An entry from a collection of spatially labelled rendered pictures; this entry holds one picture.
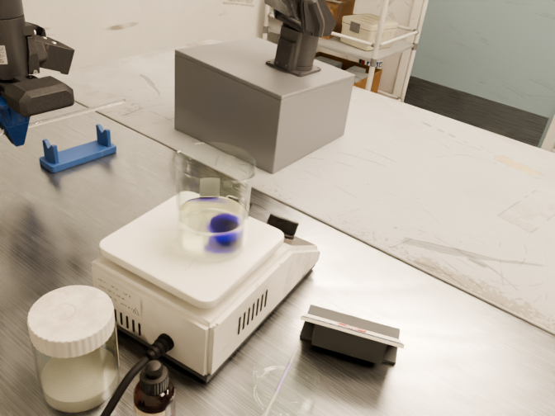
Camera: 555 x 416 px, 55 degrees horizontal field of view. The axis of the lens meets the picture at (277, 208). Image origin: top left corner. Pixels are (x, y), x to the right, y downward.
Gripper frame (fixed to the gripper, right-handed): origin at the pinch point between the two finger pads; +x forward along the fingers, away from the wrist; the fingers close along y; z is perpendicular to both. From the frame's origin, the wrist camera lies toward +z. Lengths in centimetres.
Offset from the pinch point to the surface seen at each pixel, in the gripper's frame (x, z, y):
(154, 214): -0.8, -1.3, -27.8
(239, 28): 39, 169, 120
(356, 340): 5.6, 5.1, -47.2
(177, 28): 33, 128, 118
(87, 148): 7.0, 9.4, -0.1
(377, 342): 5.1, 5.9, -48.8
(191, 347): 4.3, -6.4, -38.7
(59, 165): 7.1, 4.0, -1.7
